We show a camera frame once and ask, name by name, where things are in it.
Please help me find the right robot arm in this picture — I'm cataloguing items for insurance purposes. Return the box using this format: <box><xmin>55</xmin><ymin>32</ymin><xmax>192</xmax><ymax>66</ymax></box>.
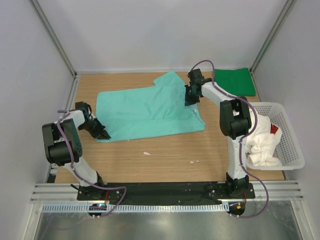
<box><xmin>185</xmin><ymin>68</ymin><xmax>252</xmax><ymax>198</ymax></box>

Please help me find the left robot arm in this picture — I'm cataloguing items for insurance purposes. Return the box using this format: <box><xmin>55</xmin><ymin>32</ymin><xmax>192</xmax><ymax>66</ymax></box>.
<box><xmin>42</xmin><ymin>101</ymin><xmax>111</xmax><ymax>200</ymax></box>

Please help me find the teal t-shirt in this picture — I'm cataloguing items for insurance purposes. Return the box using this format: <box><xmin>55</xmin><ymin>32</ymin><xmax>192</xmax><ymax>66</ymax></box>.
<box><xmin>95</xmin><ymin>71</ymin><xmax>205</xmax><ymax>143</ymax></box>

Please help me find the white plastic basket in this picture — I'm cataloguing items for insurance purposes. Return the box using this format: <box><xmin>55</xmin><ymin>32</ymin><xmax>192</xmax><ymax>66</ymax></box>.
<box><xmin>246</xmin><ymin>102</ymin><xmax>305</xmax><ymax>171</ymax></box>

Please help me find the white t-shirt in basket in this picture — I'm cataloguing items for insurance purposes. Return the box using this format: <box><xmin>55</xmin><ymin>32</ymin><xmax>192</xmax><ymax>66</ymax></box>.
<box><xmin>245</xmin><ymin>114</ymin><xmax>283</xmax><ymax>168</ymax></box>

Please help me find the folded green t-shirt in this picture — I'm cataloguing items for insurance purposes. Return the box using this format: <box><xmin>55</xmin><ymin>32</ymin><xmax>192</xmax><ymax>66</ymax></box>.
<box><xmin>214</xmin><ymin>68</ymin><xmax>256</xmax><ymax>97</ymax></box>

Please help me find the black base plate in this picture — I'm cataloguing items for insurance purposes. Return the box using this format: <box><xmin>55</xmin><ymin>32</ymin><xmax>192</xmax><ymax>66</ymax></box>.
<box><xmin>75</xmin><ymin>181</ymin><xmax>255</xmax><ymax>206</ymax></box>

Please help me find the white slotted cable duct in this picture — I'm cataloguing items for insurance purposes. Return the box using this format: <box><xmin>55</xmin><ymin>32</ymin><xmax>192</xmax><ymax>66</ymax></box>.
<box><xmin>41</xmin><ymin>202</ymin><xmax>229</xmax><ymax>214</ymax></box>

